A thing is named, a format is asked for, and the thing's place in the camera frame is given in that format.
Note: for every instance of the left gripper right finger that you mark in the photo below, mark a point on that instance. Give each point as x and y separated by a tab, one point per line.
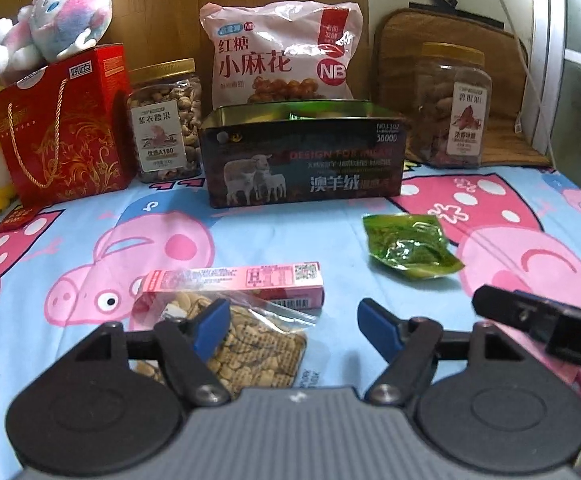
381	328

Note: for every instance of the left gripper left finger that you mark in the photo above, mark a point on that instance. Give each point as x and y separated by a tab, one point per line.
207	330

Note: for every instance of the pink long snack box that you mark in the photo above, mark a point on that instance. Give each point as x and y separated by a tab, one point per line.
297	286

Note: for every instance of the clear bag of biscuits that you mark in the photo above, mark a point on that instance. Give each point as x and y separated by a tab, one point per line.
265	343

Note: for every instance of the dark green pickled vegetable packet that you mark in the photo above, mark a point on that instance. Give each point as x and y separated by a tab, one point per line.
413	245

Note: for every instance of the peppa pig printed bedsheet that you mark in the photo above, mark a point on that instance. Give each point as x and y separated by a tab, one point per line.
79	264

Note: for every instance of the dark tin storage box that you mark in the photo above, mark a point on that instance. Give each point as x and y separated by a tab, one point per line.
302	151

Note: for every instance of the small red card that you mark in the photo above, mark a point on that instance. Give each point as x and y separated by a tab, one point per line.
18	218

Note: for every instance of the cashew jar with gold lid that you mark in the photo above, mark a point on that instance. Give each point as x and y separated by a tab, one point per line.
165	113

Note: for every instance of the red gift box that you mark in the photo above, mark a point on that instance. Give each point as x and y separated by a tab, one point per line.
64	129

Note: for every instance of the nut jar with yellow lid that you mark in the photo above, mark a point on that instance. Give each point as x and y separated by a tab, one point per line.
451	105

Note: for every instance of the pink twisted-dough snack bag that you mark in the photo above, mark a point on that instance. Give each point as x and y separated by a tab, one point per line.
284	51

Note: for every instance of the brown woven seat cushion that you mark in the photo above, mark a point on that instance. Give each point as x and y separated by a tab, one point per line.
397	43

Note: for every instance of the pink white plush toy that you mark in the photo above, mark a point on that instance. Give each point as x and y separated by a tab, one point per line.
47	31

